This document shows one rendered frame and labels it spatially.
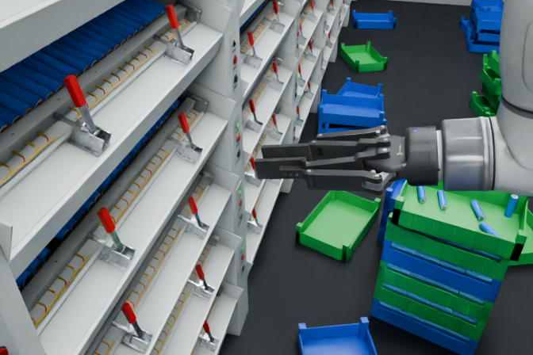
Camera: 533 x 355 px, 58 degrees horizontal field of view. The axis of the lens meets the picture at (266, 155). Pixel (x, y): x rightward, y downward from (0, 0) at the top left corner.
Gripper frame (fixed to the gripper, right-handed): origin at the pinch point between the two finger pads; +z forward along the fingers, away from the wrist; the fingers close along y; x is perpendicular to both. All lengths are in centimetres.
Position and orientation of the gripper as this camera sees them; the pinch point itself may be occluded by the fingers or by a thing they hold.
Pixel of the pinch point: (282, 161)
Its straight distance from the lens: 67.2
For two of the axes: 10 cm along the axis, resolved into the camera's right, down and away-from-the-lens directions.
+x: -2.0, -8.4, -5.0
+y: 2.5, -5.4, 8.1
